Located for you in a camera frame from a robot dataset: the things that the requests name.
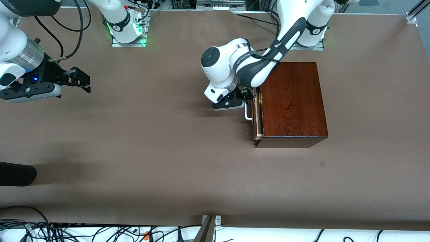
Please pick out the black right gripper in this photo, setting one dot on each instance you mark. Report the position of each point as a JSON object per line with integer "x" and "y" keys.
{"x": 50, "y": 73}

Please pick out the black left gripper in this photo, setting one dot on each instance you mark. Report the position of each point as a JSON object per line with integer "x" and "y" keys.
{"x": 240, "y": 93}

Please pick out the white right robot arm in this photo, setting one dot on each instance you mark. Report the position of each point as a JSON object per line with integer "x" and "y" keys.
{"x": 11, "y": 38}

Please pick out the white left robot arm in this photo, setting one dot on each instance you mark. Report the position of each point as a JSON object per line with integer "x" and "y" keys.
{"x": 248, "y": 64}

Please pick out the dark brown wooden cabinet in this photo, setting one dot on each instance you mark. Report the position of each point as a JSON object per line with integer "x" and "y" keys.
{"x": 292, "y": 101}

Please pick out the white power strip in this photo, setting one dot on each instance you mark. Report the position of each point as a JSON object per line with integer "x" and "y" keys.
{"x": 220, "y": 5}

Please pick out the black cylindrical object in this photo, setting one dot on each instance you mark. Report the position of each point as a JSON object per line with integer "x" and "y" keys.
{"x": 16, "y": 173}

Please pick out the dark angled metal bar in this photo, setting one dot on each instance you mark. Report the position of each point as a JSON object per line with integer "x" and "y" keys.
{"x": 205, "y": 232}

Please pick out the black power plug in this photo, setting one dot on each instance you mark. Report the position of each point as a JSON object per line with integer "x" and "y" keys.
{"x": 179, "y": 236}

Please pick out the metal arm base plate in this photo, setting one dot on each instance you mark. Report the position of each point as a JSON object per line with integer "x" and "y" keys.
{"x": 314, "y": 48}
{"x": 116, "y": 43}

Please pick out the silver metal bracket plate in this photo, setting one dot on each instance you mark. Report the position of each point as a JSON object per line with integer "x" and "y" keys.
{"x": 218, "y": 220}

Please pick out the silver aluminium frame profile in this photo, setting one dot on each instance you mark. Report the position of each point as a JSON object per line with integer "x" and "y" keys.
{"x": 416, "y": 11}

